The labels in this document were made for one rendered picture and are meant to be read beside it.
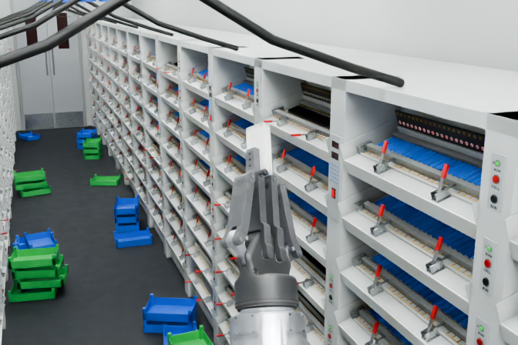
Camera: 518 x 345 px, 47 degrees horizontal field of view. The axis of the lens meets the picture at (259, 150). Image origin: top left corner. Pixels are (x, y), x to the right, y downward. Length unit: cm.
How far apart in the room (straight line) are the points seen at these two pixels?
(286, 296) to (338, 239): 129
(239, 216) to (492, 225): 77
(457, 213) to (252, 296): 85
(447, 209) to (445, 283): 19
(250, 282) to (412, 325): 108
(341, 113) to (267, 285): 123
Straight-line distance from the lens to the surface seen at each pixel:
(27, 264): 438
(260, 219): 73
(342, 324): 209
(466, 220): 143
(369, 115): 190
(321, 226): 225
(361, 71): 162
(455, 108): 142
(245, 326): 69
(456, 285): 154
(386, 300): 184
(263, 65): 246
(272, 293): 69
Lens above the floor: 196
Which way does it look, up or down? 14 degrees down
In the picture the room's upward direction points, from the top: straight up
